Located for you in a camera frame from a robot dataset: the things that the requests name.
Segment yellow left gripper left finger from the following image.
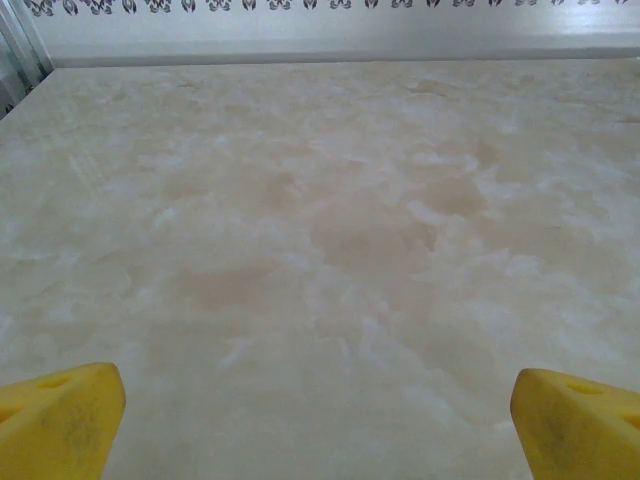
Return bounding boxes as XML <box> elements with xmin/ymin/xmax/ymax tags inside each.
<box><xmin>0</xmin><ymin>363</ymin><xmax>126</xmax><ymax>480</ymax></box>

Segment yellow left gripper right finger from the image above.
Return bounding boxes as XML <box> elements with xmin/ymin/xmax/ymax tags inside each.
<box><xmin>509</xmin><ymin>368</ymin><xmax>640</xmax><ymax>480</ymax></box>

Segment aluminium table edge rail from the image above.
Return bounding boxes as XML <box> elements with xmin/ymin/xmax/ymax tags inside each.
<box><xmin>49</xmin><ymin>47</ymin><xmax>640</xmax><ymax>70</ymax></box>

